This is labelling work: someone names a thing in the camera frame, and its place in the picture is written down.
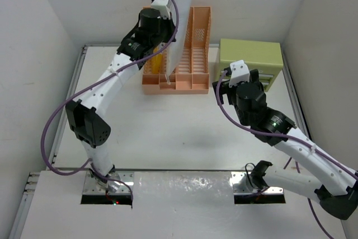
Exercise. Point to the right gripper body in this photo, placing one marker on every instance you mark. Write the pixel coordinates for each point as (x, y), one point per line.
(230, 92)

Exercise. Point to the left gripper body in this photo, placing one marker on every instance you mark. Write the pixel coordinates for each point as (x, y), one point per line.
(165, 32)

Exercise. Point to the orange plastic clipboard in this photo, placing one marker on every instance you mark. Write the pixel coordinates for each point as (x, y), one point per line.
(156, 61)

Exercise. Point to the green metal drawer box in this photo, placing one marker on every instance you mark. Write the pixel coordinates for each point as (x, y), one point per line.
(266, 57)

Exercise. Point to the clear mesh document pouch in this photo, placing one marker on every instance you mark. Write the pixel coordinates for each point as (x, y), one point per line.
(175, 49)

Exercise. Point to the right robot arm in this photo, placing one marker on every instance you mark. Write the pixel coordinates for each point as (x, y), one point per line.
(330, 184)

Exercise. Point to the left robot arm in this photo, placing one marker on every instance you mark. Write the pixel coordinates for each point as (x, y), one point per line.
(86, 114)

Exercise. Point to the pink plastic file organizer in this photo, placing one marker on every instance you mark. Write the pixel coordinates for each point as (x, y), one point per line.
(191, 76)

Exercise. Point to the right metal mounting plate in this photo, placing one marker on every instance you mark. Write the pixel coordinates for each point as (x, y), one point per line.
(241, 186)

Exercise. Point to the metal mounting plate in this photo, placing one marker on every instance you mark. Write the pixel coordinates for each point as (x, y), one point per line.
(241, 186)
(93, 186)

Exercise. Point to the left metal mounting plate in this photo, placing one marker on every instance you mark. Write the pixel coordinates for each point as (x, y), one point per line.
(93, 186)

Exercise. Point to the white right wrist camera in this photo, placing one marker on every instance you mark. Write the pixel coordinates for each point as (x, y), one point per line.
(239, 73)

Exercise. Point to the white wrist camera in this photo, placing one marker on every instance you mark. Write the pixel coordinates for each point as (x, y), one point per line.
(239, 73)
(163, 7)

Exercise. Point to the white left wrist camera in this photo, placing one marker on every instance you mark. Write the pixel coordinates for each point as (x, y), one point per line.
(163, 7)

